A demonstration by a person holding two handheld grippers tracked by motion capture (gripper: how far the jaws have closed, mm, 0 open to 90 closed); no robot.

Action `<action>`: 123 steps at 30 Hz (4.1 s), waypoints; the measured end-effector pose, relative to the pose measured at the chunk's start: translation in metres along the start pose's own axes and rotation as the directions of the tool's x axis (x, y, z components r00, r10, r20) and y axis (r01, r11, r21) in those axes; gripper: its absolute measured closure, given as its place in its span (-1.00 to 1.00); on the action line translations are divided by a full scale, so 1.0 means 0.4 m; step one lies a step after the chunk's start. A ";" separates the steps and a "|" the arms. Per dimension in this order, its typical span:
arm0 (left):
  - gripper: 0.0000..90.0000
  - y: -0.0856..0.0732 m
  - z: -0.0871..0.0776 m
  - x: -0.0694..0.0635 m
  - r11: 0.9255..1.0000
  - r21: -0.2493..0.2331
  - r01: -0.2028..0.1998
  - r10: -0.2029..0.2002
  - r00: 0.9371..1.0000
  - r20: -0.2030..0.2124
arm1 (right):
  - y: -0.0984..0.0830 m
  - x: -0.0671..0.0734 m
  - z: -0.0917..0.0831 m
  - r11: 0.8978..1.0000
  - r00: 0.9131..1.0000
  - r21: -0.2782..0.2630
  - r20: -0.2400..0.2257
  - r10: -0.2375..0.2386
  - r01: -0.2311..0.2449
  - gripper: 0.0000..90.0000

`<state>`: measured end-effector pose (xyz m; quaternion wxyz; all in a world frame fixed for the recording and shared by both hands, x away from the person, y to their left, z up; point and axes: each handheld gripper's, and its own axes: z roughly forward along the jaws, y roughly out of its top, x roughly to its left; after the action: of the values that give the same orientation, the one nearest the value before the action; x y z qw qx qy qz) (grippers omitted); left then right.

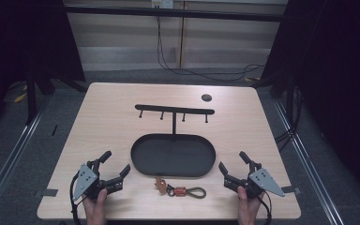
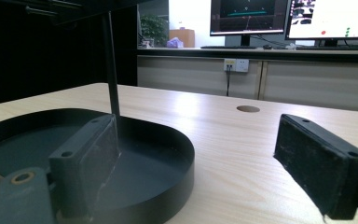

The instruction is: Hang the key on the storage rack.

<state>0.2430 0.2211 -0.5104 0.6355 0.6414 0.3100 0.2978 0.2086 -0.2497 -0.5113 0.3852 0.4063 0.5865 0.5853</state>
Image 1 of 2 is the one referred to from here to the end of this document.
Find black horizontal metal bar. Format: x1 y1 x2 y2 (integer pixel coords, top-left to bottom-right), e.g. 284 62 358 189
63 4 290 23

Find black tape strip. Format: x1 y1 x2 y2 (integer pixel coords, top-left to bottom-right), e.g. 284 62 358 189
281 185 302 194
40 188 59 198

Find white wall socket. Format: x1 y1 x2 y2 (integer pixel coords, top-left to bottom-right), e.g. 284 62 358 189
151 0 174 9

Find black metal stand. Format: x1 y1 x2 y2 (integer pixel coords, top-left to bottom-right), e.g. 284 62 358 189
24 67 90 126

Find person's right hand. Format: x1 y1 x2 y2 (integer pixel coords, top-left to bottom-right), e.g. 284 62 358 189
237 186 265 225

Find black floor cable bundle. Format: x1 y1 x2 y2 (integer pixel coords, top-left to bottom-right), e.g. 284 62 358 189
274 86 305 153

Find hand-held gripper cable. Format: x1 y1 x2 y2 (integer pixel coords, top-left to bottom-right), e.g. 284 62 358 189
68 172 84 225
256 190 273 225

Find black wall cable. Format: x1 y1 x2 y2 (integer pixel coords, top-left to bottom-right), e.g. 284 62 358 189
156 5 267 83

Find left hand-held gripper cable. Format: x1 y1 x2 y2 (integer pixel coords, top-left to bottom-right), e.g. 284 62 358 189
68 172 84 225

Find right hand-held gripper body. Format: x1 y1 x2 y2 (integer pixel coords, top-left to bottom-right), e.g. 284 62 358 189
223 161 286 200

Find black key rack with tray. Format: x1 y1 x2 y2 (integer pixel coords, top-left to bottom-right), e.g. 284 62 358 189
129 103 217 179

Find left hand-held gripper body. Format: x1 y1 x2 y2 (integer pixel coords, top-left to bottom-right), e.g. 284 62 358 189
73 159 125 202

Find right hand-held gripper cable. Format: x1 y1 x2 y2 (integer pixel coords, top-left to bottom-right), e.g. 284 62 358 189
256 190 273 225

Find person's left hand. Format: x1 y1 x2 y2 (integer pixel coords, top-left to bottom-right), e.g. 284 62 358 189
82 187 109 225

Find metal floor rail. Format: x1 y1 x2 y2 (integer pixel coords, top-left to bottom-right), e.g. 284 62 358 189
0 97 50 217
273 98 346 225

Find keychain with green cord loop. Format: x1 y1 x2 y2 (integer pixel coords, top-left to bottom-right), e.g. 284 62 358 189
154 176 207 200

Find dark curtain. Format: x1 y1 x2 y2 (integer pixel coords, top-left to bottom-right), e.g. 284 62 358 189
0 0 86 132
252 0 360 207

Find yellow object on floor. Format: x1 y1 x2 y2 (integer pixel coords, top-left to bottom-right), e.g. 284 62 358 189
13 83 28 104

